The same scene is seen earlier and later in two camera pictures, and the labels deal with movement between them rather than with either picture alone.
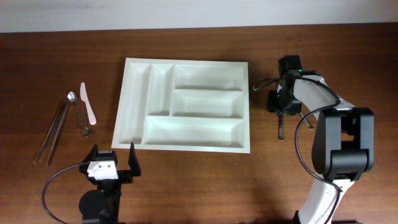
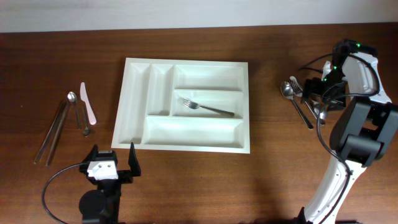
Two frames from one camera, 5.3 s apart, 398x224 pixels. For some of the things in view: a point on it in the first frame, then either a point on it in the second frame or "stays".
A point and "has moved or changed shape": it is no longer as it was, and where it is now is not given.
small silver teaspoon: [72, 98] stays
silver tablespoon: [281, 127] has moved or changed shape
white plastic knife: [84, 98] stays
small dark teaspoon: [86, 131] stays
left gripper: [125, 176] stays
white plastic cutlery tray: [183, 105] stays
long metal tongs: [64, 108] stays
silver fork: [306, 121] to [193, 105]
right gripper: [290, 112] to [314, 88]
